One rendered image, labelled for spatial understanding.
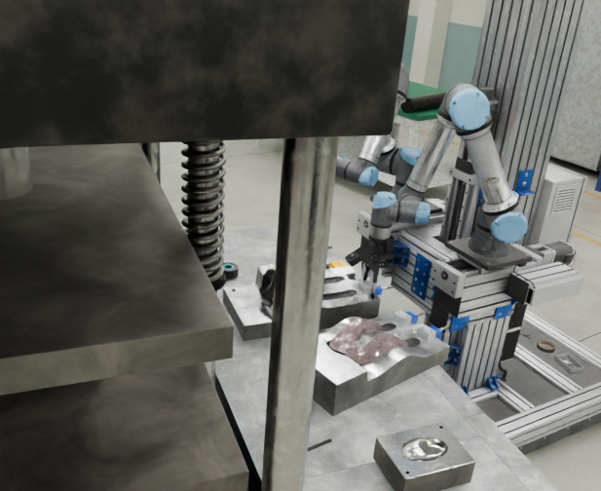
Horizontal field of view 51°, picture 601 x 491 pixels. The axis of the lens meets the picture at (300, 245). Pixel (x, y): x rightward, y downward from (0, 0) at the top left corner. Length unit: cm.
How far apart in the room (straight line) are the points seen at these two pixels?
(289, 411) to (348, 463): 88
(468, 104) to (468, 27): 696
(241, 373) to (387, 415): 46
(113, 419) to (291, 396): 35
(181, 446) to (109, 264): 29
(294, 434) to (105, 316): 29
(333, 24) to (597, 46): 689
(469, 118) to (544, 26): 55
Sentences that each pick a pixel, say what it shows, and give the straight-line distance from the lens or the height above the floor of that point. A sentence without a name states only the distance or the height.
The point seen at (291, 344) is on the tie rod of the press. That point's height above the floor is 154.
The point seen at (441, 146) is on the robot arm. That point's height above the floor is 141.
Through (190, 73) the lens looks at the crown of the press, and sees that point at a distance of 56.
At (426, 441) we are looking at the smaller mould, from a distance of 171.
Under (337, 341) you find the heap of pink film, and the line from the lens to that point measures 195.
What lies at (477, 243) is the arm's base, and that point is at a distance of 233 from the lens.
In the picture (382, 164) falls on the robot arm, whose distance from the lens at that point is 268.
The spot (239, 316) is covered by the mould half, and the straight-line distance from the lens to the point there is 211.
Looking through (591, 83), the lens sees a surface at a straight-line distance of 745.
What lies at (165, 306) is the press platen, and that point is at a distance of 83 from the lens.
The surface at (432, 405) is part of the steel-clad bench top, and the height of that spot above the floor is 80.
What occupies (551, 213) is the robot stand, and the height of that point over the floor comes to 109.
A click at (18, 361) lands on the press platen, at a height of 153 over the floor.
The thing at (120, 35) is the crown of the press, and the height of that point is 190.
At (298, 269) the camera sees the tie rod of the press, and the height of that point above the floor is 164.
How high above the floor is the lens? 196
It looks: 25 degrees down
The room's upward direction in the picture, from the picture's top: 5 degrees clockwise
